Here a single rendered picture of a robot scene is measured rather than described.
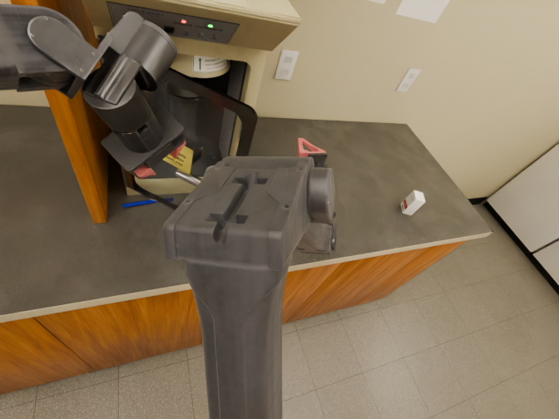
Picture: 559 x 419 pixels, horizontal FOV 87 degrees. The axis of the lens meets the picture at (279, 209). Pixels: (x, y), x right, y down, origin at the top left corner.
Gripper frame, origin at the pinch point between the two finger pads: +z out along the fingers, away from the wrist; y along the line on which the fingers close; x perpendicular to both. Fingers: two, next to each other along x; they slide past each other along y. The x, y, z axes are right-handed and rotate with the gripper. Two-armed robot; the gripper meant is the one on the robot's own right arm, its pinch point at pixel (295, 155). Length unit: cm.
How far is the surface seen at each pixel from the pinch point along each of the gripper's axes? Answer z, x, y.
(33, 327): -16, 66, -43
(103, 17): 6.8, 38.3, 23.8
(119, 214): 5, 44, -26
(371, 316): -23, -86, -122
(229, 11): 0.9, 20.5, 29.7
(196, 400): -38, 26, -120
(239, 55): 12.0, 14.7, 17.6
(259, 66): 12.0, 9.7, 15.8
